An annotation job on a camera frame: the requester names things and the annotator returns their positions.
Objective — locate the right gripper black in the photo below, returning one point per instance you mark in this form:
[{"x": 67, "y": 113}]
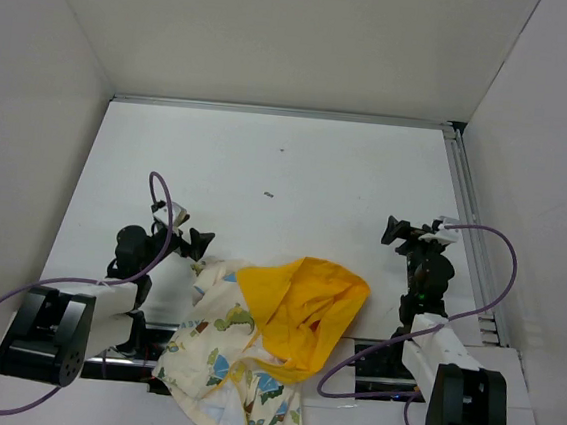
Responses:
[{"x": 403, "y": 230}]

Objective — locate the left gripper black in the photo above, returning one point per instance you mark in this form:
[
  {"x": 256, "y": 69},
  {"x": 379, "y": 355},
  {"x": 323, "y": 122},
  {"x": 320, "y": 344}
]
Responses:
[{"x": 198, "y": 243}]

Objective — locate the cream dinosaur print yellow-hood jacket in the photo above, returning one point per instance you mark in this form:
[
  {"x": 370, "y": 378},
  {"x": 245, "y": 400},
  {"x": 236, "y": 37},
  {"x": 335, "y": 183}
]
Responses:
[{"x": 254, "y": 336}]

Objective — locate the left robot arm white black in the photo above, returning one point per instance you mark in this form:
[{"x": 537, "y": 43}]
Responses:
[{"x": 56, "y": 329}]

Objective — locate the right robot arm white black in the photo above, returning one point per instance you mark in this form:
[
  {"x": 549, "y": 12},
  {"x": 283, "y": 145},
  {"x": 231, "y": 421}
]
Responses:
[{"x": 457, "y": 389}]

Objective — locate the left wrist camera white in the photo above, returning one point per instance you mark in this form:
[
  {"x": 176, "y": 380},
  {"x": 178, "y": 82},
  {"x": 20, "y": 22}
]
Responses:
[{"x": 168, "y": 216}]

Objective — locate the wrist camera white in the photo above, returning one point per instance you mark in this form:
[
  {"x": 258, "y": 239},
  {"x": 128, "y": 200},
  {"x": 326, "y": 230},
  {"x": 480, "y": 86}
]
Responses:
[
  {"x": 443, "y": 231},
  {"x": 168, "y": 216}
]

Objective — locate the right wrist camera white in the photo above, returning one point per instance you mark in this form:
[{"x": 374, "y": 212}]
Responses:
[{"x": 443, "y": 231}]

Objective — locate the aluminium frame rail back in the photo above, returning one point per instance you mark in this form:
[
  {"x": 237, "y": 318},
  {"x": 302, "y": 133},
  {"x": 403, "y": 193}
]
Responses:
[{"x": 278, "y": 111}]

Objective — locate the aluminium frame rail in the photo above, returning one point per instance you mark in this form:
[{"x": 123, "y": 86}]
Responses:
[
  {"x": 488, "y": 293},
  {"x": 278, "y": 111}
]

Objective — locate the aluminium frame rail right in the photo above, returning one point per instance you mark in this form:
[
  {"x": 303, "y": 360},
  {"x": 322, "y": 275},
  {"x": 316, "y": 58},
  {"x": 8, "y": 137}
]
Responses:
[{"x": 488, "y": 293}]

